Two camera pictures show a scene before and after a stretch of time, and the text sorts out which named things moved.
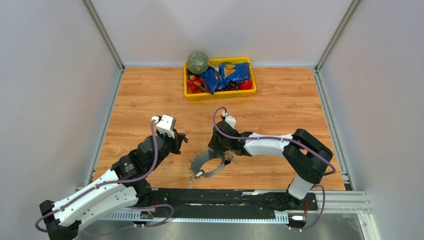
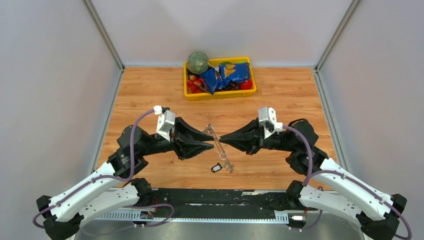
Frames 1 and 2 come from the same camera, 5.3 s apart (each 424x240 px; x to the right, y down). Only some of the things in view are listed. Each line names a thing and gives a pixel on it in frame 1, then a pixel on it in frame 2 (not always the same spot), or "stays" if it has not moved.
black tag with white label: x=200 y=173 → x=216 y=168
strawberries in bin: x=195 y=85 stays
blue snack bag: x=216 y=78 stays
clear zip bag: x=197 y=159 → x=223 y=155
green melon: x=198 y=62 stays
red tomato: x=246 y=85 stays
